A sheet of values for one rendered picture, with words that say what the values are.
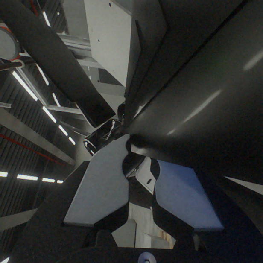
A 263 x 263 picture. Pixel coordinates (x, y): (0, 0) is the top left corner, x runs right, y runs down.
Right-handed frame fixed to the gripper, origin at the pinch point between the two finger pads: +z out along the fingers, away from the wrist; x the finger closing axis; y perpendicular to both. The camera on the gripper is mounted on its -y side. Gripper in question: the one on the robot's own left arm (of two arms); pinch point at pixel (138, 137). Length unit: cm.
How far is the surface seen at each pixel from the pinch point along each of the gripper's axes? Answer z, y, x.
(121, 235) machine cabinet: 317, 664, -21
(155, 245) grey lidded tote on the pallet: 113, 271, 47
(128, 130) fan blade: 2.2, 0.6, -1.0
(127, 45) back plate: 40.9, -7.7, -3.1
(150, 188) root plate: 9.1, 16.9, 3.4
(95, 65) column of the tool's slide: 80, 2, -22
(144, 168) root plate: 11.7, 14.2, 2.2
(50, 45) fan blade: 24.4, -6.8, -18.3
